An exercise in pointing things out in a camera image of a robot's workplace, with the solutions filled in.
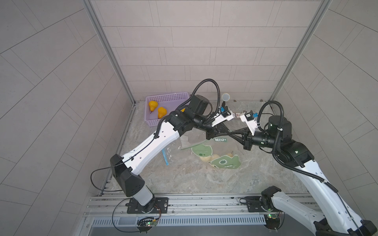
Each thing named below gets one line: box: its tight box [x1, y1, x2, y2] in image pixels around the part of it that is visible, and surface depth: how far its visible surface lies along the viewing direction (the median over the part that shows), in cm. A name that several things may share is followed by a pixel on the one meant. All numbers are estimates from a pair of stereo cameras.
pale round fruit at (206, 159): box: [199, 153, 221, 163], surface depth 79 cm
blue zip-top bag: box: [161, 137, 183, 166], surface depth 84 cm
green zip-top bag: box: [180, 127, 244, 170], surface depth 74 cm
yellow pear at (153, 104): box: [148, 100, 159, 114], surface depth 111 cm
